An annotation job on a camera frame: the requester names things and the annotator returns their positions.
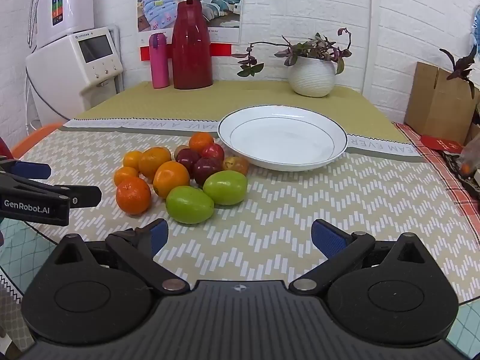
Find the white plate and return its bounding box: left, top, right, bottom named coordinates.
left=217, top=106, right=349, bottom=172

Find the olive patterned tablecloth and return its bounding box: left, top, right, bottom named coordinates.
left=11, top=80, right=477, bottom=304

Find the teal patterned cloth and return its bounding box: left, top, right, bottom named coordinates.
left=0, top=215, right=480, bottom=359

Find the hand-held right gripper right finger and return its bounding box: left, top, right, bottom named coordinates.
left=288, top=219, right=432, bottom=296

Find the small yellow-red plum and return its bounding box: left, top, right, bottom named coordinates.
left=222, top=156, right=250, bottom=176

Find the large orange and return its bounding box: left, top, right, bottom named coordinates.
left=138, top=147, right=172, bottom=181
left=153, top=160, right=191, bottom=199

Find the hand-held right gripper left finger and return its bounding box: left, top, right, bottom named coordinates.
left=45, top=218, right=191, bottom=296

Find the white water dispenser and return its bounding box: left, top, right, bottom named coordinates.
left=25, top=24, right=124, bottom=126

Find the red plaid cloth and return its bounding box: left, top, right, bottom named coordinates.
left=393, top=122, right=480, bottom=229

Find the potted plant in white pot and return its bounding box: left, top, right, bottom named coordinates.
left=232, top=27, right=353, bottom=97

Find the small mandarin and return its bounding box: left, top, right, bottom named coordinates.
left=122, top=151, right=144, bottom=170
left=113, top=166, right=140, bottom=187

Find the clear plastic bag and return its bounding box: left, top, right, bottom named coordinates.
left=457, top=139, right=480, bottom=181

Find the white wall-mounted water purifier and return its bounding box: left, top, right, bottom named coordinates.
left=28, top=0, right=94, bottom=49

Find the white wall conduit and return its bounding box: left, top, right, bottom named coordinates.
left=360, top=0, right=374, bottom=92

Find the large cardboard box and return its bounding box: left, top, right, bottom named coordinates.
left=404, top=62, right=480, bottom=145

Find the dimpled mandarin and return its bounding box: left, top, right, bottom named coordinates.
left=115, top=177, right=152, bottom=216

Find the red thermos jug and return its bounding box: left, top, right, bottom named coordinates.
left=172, top=0, right=214, bottom=91

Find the round mandarin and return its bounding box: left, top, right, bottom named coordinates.
left=188, top=132, right=215, bottom=154

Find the red wall strip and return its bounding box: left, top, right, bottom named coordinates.
left=139, top=43, right=233, bottom=61

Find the pink bottle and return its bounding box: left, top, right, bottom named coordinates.
left=149, top=33, right=170, bottom=89

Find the dark purple leafy plant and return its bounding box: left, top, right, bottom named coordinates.
left=439, top=43, right=480, bottom=100

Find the green jujube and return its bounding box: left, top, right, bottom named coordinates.
left=203, top=170, right=248, bottom=206
left=166, top=186, right=215, bottom=225

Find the red envelope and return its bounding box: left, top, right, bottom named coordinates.
left=420, top=134, right=465, bottom=154

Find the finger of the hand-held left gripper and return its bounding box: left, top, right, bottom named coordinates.
left=0, top=155, right=52, bottom=181
left=45, top=184, right=102, bottom=208

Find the red plum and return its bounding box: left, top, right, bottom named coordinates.
left=193, top=157, right=223, bottom=186
left=176, top=148, right=201, bottom=177
left=202, top=143, right=225, bottom=163

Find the wall poster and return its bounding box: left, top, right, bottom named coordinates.
left=135, top=0, right=244, bottom=44

